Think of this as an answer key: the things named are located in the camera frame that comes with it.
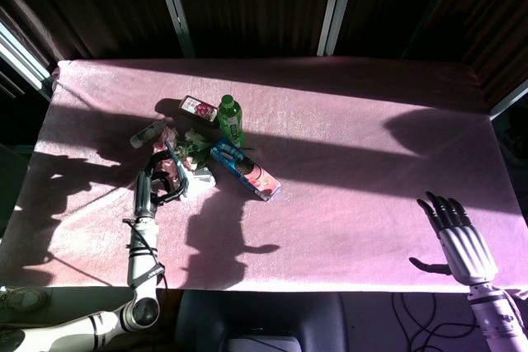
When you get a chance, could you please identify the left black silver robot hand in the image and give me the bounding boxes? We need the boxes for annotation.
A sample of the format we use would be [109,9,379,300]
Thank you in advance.
[134,151,189,220]

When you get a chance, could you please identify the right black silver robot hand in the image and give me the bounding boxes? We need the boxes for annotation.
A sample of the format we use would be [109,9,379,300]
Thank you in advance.
[408,190,499,287]

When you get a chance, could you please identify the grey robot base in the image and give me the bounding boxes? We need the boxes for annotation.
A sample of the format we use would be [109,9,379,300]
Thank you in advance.
[174,289,346,352]

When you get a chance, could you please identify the small white bottle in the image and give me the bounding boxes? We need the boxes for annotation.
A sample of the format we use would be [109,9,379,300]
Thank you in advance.
[129,120,167,149]

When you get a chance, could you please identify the pink flower bouquet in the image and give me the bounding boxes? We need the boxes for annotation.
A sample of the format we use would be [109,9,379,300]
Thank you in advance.
[152,125,214,172]

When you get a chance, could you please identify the red white snack box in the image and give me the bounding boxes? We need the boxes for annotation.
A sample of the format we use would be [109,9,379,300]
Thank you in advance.
[177,95,220,124]

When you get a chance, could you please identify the blue cookie box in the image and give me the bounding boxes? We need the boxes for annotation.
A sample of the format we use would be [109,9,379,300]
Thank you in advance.
[210,137,282,202]

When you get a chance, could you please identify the green drink bottle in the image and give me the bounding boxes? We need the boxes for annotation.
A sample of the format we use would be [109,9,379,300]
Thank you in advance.
[217,94,246,149]

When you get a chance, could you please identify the pink tablecloth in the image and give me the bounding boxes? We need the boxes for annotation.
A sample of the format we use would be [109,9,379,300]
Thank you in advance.
[0,57,528,293]

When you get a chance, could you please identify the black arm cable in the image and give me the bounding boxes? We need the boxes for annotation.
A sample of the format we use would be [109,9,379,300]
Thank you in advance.
[122,217,169,289]

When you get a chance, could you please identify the black floor cables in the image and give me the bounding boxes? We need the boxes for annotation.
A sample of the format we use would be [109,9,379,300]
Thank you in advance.
[390,292,484,352]

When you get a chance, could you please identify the white side frame rail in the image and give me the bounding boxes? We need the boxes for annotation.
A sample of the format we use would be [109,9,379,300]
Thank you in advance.
[488,78,528,119]
[0,21,55,100]

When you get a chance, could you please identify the white frame post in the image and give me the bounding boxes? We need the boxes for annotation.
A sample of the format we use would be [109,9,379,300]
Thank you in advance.
[151,0,196,59]
[316,0,361,57]

